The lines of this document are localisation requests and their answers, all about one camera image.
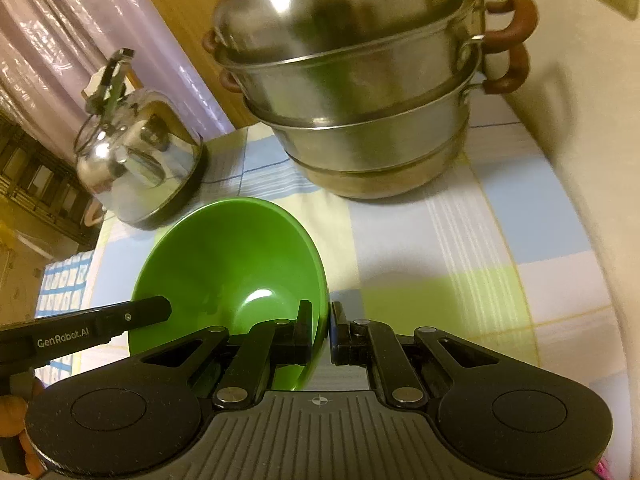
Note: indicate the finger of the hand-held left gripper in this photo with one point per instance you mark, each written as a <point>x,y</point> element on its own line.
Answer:
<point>147,311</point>

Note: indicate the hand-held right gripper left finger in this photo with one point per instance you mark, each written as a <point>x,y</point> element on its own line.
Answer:
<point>303,332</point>

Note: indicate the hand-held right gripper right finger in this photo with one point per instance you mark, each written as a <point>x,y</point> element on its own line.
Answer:
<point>340,340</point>

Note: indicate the green plastic bowl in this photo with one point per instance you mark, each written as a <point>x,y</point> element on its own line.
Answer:
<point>225,260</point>

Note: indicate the person's left hand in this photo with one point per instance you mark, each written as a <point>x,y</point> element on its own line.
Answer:
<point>11,412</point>

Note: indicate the blue checked cloth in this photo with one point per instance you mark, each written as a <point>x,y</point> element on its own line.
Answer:
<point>65,285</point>

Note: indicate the checked pastel tablecloth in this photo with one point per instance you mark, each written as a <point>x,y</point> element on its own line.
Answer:
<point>450,260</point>

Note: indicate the steel kettle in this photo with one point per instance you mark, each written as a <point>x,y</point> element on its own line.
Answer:
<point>140,160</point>

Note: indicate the dark wooden shelf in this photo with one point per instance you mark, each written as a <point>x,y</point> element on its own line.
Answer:
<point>35,180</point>

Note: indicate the stacked steel steamer pot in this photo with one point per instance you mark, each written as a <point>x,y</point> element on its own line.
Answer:
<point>360,85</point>

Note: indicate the pale purple curtain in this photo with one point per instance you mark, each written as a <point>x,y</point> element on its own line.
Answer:
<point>60,35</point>

